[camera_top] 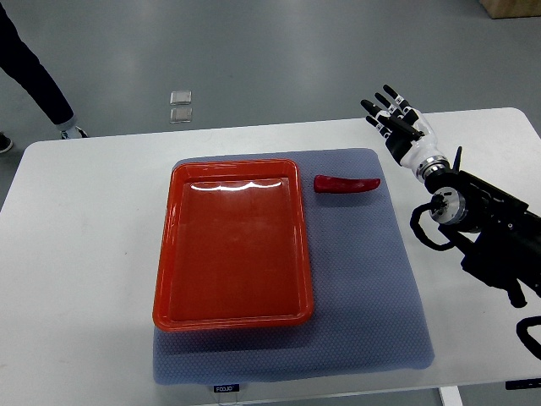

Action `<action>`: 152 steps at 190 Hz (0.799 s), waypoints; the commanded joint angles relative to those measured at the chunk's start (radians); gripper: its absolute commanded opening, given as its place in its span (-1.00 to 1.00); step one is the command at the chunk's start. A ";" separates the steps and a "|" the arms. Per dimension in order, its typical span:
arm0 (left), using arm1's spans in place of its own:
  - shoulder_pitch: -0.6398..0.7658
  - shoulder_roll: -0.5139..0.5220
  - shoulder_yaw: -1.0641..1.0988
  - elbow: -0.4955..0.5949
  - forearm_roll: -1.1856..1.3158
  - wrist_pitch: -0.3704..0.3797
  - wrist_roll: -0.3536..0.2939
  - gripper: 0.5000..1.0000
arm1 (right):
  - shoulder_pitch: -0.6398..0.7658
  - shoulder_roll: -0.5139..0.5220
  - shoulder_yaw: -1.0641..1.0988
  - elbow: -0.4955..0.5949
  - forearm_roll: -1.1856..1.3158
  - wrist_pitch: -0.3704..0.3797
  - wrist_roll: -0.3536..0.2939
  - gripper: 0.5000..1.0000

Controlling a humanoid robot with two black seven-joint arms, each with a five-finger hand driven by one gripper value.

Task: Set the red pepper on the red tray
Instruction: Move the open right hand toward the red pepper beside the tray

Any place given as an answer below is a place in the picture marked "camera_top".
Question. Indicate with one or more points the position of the red plastic tray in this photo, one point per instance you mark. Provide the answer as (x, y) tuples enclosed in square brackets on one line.
[(234, 251)]

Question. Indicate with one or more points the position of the upper metal floor plate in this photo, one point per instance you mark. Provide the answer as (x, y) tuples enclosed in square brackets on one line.
[(180, 98)]

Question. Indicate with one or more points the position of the blue grey mesh mat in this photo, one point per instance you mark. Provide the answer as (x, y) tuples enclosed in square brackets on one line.
[(368, 315)]

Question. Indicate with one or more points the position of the white table leg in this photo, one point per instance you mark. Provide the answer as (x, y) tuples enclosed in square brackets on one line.
[(450, 396)]

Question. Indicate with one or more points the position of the black table brand label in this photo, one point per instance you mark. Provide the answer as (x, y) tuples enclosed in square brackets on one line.
[(227, 388)]

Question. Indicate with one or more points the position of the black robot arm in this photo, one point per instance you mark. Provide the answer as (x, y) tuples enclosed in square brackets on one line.
[(497, 234)]

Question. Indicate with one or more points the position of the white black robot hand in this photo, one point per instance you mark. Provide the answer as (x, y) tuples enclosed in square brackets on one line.
[(408, 136)]

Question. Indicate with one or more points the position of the black shoe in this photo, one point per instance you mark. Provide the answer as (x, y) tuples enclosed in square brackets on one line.
[(6, 144)]

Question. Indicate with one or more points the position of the cardboard box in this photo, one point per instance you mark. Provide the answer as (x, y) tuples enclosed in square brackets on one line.
[(510, 9)]

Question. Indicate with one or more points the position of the white sneaker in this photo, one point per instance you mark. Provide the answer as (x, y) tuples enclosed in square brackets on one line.
[(74, 132)]

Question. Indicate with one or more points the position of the black table control panel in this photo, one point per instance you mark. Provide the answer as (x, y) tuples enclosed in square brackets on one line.
[(523, 384)]

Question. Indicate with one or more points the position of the red pepper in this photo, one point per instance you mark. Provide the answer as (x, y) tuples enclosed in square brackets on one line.
[(333, 185)]

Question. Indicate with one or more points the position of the person's dark trouser leg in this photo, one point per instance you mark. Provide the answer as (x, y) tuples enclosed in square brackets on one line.
[(23, 66)]

